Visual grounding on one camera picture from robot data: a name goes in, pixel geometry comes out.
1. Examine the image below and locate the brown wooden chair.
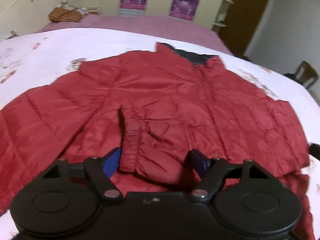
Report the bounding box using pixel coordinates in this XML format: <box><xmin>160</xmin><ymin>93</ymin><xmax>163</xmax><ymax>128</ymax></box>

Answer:
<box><xmin>284</xmin><ymin>61</ymin><xmax>319</xmax><ymax>89</ymax></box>

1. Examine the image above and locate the white floral bed sheet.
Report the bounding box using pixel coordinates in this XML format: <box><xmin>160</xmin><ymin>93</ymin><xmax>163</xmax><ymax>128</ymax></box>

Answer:
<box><xmin>0</xmin><ymin>27</ymin><xmax>320</xmax><ymax>240</ymax></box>

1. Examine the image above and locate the pink checked bed sheet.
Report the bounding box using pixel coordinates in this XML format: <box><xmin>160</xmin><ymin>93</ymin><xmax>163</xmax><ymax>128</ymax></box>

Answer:
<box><xmin>38</xmin><ymin>14</ymin><xmax>232</xmax><ymax>55</ymax></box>

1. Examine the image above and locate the orange folded cloth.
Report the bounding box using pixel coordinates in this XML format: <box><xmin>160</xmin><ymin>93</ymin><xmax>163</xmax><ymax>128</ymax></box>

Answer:
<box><xmin>48</xmin><ymin>7</ymin><xmax>84</xmax><ymax>23</ymax></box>

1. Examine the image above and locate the lower right purple poster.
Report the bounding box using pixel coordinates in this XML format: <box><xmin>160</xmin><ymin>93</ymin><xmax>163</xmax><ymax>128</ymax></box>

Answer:
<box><xmin>169</xmin><ymin>0</ymin><xmax>199</xmax><ymax>22</ymax></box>

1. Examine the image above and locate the cream corner shelf unit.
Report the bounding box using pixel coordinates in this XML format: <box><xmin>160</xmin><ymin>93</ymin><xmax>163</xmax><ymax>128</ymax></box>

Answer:
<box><xmin>212</xmin><ymin>0</ymin><xmax>234</xmax><ymax>33</ymax></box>

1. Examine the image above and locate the brown wooden door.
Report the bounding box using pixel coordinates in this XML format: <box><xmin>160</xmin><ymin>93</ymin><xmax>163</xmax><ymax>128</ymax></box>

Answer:
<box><xmin>219</xmin><ymin>0</ymin><xmax>268</xmax><ymax>56</ymax></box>

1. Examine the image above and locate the cream wooden headboard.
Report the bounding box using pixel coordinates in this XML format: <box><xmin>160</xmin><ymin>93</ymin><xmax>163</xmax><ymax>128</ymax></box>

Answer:
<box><xmin>1</xmin><ymin>0</ymin><xmax>83</xmax><ymax>40</ymax></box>

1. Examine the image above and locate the red puffer jacket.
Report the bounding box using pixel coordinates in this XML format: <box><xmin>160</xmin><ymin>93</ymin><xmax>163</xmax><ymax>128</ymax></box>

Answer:
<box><xmin>1</xmin><ymin>44</ymin><xmax>314</xmax><ymax>239</ymax></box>

